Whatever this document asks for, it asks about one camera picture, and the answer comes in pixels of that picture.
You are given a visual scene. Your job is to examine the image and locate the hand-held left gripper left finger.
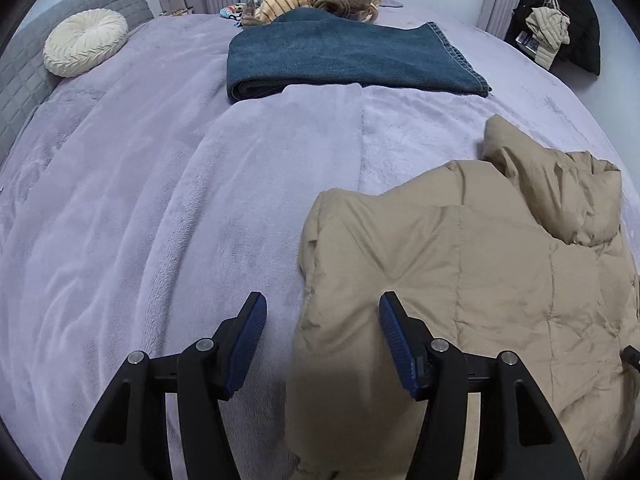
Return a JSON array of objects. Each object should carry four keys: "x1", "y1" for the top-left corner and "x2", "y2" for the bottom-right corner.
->
[{"x1": 60, "y1": 291, "x2": 268, "y2": 480}]

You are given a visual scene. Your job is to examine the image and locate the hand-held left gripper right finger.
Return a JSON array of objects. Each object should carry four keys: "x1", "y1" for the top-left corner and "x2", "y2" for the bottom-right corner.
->
[{"x1": 378, "y1": 291, "x2": 586, "y2": 480}]

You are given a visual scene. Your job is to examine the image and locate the beige puffer jacket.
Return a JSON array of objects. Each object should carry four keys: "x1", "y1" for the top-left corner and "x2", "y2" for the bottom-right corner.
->
[{"x1": 285, "y1": 114, "x2": 640, "y2": 480}]

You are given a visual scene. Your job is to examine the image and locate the lavender fleece blanket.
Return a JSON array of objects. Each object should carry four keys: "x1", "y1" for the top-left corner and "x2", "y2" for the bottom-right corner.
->
[{"x1": 0, "y1": 0, "x2": 640, "y2": 480}]

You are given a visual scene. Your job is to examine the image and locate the folded blue denim jeans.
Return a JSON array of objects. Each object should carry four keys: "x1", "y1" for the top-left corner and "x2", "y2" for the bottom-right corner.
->
[{"x1": 226, "y1": 7, "x2": 493, "y2": 106}]

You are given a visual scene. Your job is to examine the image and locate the colourful printed cloth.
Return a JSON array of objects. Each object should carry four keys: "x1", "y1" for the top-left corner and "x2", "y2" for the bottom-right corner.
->
[{"x1": 219, "y1": 0, "x2": 273, "y2": 25}]

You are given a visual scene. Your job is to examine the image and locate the round cream pleated pillow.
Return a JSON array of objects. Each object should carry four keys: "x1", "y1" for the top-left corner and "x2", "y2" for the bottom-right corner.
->
[{"x1": 43, "y1": 10, "x2": 129, "y2": 78}]

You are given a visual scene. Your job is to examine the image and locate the grey quilted headboard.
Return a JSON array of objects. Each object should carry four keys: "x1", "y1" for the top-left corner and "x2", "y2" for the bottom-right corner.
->
[{"x1": 0, "y1": 0, "x2": 155, "y2": 162}]

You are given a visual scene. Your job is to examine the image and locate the beige hanging puffer vest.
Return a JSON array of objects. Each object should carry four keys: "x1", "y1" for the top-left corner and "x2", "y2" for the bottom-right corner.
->
[{"x1": 525, "y1": 6, "x2": 571, "y2": 71}]

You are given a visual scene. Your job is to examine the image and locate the black hanging coat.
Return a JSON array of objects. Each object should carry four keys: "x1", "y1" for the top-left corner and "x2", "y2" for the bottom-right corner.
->
[{"x1": 504, "y1": 0, "x2": 601, "y2": 76}]

